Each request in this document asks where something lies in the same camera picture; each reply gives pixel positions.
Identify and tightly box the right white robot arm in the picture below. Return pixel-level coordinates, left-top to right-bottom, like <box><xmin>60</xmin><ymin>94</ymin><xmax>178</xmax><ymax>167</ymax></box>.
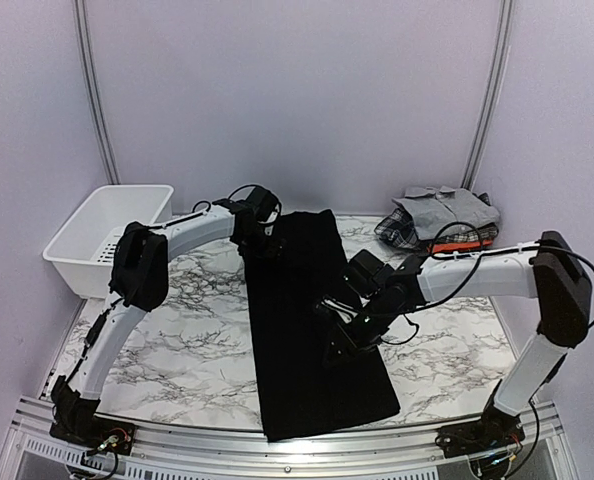
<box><xmin>318</xmin><ymin>230</ymin><xmax>594</xmax><ymax>448</ymax></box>

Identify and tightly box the grey button-up shirt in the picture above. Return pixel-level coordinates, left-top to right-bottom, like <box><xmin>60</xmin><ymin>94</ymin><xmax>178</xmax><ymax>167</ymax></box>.
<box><xmin>392</xmin><ymin>186</ymin><xmax>501</xmax><ymax>240</ymax></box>

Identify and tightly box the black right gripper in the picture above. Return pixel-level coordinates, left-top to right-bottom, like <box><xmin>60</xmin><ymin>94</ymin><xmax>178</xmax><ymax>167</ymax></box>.
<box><xmin>321</xmin><ymin>291</ymin><xmax>398</xmax><ymax>370</ymax></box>

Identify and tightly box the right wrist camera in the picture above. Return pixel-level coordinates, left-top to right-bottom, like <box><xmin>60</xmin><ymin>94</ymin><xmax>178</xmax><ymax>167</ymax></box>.
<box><xmin>342</xmin><ymin>249</ymin><xmax>394</xmax><ymax>298</ymax></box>

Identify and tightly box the aluminium wall post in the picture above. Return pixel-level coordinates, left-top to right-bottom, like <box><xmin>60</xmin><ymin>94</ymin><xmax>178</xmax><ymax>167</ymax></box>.
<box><xmin>72</xmin><ymin>0</ymin><xmax>121</xmax><ymax>185</ymax></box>
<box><xmin>461</xmin><ymin>0</ymin><xmax>516</xmax><ymax>190</ymax></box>

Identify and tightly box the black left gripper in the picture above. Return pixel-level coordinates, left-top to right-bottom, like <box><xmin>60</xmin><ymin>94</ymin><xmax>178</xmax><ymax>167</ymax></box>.
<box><xmin>236</xmin><ymin>226</ymin><xmax>285</xmax><ymax>262</ymax></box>

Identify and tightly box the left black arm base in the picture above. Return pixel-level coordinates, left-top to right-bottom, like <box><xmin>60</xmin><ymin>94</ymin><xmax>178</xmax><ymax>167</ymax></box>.
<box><xmin>50</xmin><ymin>375</ymin><xmax>136</xmax><ymax>455</ymax></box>

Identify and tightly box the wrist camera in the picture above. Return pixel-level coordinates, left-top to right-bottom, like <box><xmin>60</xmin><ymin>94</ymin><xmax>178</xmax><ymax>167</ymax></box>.
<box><xmin>246</xmin><ymin>186</ymin><xmax>282</xmax><ymax>224</ymax></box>
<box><xmin>342</xmin><ymin>249</ymin><xmax>394</xmax><ymax>298</ymax></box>

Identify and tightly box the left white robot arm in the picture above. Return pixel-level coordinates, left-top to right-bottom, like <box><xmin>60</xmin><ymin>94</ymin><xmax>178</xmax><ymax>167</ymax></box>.
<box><xmin>51</xmin><ymin>199</ymin><xmax>282</xmax><ymax>405</ymax></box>

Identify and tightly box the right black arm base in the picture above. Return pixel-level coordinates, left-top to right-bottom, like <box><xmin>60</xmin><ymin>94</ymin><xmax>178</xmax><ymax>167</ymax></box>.
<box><xmin>435</xmin><ymin>397</ymin><xmax>525</xmax><ymax>458</ymax></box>

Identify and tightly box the black white plaid shirt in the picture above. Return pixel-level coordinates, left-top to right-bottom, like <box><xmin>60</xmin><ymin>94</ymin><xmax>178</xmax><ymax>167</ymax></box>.
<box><xmin>375</xmin><ymin>193</ymin><xmax>499</xmax><ymax>250</ymax></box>

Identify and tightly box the aluminium front frame rail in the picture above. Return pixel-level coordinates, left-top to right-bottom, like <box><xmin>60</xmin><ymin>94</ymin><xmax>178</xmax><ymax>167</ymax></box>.
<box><xmin>0</xmin><ymin>397</ymin><xmax>581</xmax><ymax>479</ymax></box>

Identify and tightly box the left aluminium wall post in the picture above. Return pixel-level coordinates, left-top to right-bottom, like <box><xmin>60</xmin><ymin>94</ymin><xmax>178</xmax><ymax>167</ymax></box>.
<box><xmin>72</xmin><ymin>0</ymin><xmax>121</xmax><ymax>185</ymax></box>

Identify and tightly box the white plastic laundry bin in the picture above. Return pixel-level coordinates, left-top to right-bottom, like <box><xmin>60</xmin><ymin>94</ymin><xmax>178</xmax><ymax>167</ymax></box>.
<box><xmin>42</xmin><ymin>184</ymin><xmax>174</xmax><ymax>300</ymax></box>

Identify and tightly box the right aluminium wall post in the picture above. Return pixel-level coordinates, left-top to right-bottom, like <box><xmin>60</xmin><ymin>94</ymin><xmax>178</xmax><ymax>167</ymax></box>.
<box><xmin>461</xmin><ymin>0</ymin><xmax>516</xmax><ymax>190</ymax></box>

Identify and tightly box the black garment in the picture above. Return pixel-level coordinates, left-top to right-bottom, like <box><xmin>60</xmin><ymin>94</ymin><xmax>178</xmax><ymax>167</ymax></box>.
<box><xmin>243</xmin><ymin>210</ymin><xmax>400</xmax><ymax>442</ymax></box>

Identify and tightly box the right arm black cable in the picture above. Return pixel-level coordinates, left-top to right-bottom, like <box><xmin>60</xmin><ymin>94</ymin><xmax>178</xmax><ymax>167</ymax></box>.
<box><xmin>381</xmin><ymin>222</ymin><xmax>594</xmax><ymax>346</ymax></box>

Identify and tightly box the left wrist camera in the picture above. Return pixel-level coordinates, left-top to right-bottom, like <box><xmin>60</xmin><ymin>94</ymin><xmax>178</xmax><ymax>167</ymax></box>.
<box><xmin>246</xmin><ymin>186</ymin><xmax>282</xmax><ymax>224</ymax></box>

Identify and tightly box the orange folded garment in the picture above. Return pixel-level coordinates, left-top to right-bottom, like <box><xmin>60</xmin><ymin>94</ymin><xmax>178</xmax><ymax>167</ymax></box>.
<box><xmin>425</xmin><ymin>239</ymin><xmax>493</xmax><ymax>254</ymax></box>

